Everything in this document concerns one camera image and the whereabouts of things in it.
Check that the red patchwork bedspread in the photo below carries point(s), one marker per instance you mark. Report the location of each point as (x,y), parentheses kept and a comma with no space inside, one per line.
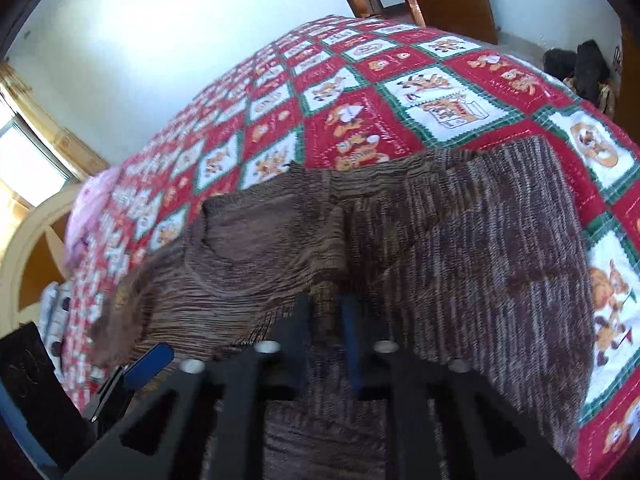
(342,93)

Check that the brown knitted sweater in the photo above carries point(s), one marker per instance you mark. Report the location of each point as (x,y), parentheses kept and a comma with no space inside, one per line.
(463,254)

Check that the pink pillow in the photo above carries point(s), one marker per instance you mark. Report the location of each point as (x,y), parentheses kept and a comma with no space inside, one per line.
(86,212)

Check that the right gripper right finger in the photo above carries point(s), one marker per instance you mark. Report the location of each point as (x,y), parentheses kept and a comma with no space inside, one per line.
(443,421)

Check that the black bag on floor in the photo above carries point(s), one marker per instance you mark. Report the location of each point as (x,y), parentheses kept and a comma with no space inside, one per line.
(585,72)

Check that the yellow patterned curtain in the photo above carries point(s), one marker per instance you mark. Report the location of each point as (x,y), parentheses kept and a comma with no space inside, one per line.
(76,155)

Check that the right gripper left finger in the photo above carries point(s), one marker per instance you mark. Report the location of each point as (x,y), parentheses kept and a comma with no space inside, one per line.
(166,436)

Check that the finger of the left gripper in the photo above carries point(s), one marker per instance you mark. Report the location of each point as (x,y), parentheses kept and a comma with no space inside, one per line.
(148,366)

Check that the cream wooden headboard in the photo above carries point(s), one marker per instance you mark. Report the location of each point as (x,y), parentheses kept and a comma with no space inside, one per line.
(34,258)

